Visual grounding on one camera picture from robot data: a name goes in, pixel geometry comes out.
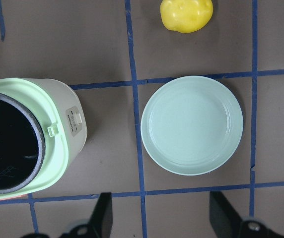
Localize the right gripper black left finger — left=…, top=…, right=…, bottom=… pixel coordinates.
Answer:
left=88, top=192, right=113, bottom=238

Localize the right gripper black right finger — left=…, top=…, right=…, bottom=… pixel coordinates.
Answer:
left=209, top=191, right=242, bottom=238

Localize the green rice cooker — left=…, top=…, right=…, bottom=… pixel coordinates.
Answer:
left=0, top=78, right=87, bottom=200

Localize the light green round plate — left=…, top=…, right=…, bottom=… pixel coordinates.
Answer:
left=141, top=76, right=244, bottom=176

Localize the yellow plastic potato toy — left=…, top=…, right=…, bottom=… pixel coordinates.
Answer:
left=160, top=0, right=213, bottom=34

